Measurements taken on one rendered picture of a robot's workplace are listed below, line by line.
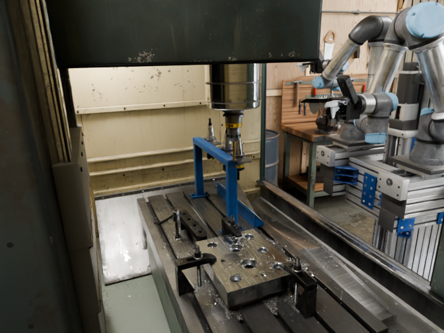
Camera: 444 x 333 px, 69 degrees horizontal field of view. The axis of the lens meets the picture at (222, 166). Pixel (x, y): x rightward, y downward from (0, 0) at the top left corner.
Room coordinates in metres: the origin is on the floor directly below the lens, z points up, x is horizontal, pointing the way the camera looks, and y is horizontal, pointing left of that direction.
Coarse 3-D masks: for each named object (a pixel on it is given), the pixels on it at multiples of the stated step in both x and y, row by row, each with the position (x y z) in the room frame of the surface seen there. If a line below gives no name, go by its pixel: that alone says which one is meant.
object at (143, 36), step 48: (48, 0) 0.68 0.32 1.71; (96, 0) 0.71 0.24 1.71; (144, 0) 0.75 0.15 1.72; (192, 0) 0.78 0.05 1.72; (240, 0) 0.83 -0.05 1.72; (288, 0) 0.87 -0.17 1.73; (96, 48) 0.71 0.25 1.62; (144, 48) 0.74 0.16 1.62; (192, 48) 0.78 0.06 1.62; (240, 48) 0.83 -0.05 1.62; (288, 48) 0.88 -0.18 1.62
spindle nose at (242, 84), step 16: (224, 64) 0.88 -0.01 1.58; (240, 64) 0.88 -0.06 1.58; (256, 64) 0.90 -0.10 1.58; (208, 80) 0.91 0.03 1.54; (224, 80) 0.88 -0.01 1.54; (240, 80) 0.88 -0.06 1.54; (256, 80) 0.91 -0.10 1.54; (208, 96) 0.92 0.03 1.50; (224, 96) 0.88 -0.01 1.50; (240, 96) 0.88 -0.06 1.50; (256, 96) 0.91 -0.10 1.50
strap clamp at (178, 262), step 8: (192, 256) 0.88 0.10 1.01; (200, 256) 0.87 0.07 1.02; (208, 256) 0.88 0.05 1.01; (176, 264) 0.84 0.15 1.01; (184, 264) 0.84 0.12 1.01; (192, 264) 0.85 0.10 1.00; (200, 264) 0.86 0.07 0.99; (176, 272) 0.84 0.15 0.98; (200, 272) 0.88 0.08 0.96; (176, 280) 0.85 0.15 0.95; (184, 280) 0.84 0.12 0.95; (200, 280) 0.87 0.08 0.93; (176, 288) 0.86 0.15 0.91; (184, 288) 0.85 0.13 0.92; (192, 288) 0.85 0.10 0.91
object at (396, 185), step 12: (384, 180) 1.31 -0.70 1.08; (396, 180) 1.25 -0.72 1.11; (408, 180) 1.23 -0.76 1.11; (420, 180) 1.26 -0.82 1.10; (432, 180) 1.26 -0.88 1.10; (384, 192) 1.30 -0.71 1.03; (396, 192) 1.24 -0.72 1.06; (408, 192) 1.23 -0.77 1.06; (420, 192) 1.25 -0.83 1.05; (432, 192) 1.27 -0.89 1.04
